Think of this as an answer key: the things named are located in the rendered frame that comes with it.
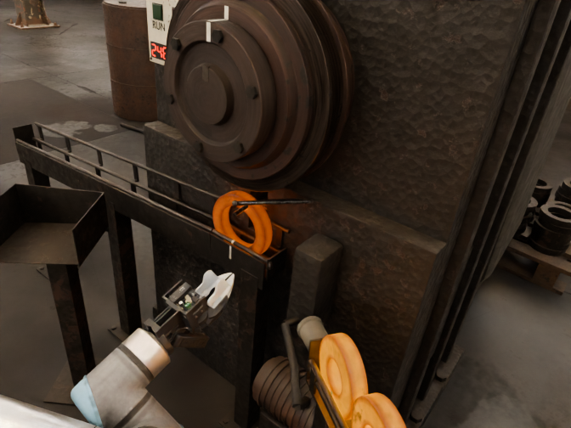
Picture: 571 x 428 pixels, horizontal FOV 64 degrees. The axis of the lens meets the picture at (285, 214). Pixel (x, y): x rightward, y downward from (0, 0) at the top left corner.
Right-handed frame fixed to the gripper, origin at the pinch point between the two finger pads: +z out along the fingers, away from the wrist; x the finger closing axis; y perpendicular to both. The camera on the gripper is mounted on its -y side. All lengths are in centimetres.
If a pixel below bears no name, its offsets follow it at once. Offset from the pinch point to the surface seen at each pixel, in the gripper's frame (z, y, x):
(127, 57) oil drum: 139, -74, 263
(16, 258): -24, -10, 60
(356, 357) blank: -0.7, 3.6, -33.0
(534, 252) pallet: 151, -111, -45
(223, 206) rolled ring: 16.7, -1.3, 18.4
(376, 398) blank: -5.9, 6.5, -40.1
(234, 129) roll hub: 16.3, 27.0, 7.5
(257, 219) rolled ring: 17.5, -0.1, 7.0
